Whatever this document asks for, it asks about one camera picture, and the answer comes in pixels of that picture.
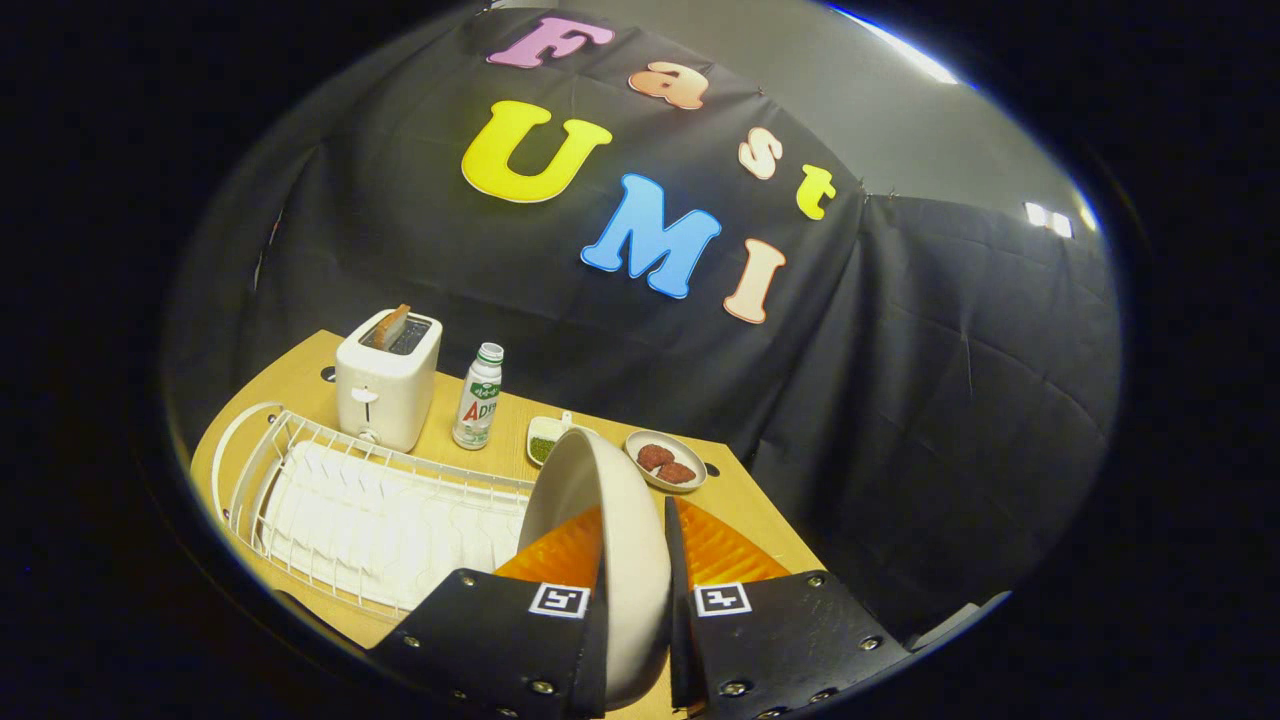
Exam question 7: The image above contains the beige round plate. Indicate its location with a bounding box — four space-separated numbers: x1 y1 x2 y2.
517 427 673 711

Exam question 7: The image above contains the white toaster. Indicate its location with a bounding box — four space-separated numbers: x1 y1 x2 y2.
335 308 443 453

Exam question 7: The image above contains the white wire dish rack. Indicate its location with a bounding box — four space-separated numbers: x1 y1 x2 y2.
210 402 536 621

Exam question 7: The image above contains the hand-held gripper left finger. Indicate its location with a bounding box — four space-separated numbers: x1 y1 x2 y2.
366 505 609 720

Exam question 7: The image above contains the white divided bean dish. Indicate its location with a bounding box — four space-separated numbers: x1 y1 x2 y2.
526 411 596 469

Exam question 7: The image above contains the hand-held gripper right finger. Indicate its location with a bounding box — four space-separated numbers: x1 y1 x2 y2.
664 496 913 720

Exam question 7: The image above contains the white bottle green label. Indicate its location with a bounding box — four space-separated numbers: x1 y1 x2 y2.
452 342 505 451

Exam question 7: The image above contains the beige meat plate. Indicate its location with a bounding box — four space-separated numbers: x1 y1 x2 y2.
624 430 709 493

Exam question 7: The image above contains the black backdrop cloth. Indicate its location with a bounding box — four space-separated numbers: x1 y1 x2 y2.
165 5 1121 641

